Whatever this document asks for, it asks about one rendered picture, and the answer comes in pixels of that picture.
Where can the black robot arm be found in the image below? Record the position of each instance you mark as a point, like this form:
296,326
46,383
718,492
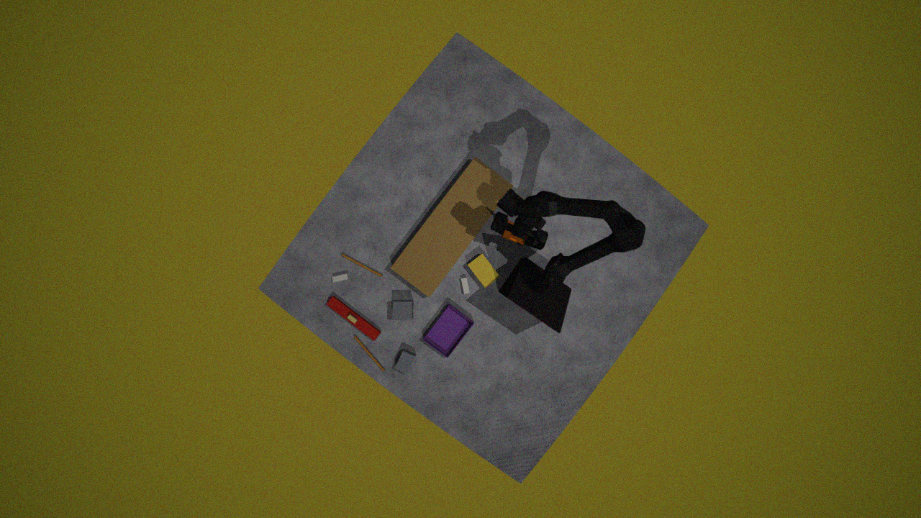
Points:
628,232

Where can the yellow rectangular block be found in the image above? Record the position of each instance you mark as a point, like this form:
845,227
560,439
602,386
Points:
483,270

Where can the red flat block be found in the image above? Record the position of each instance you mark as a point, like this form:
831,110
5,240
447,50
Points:
359,322

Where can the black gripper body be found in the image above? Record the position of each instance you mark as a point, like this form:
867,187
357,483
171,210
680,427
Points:
538,238

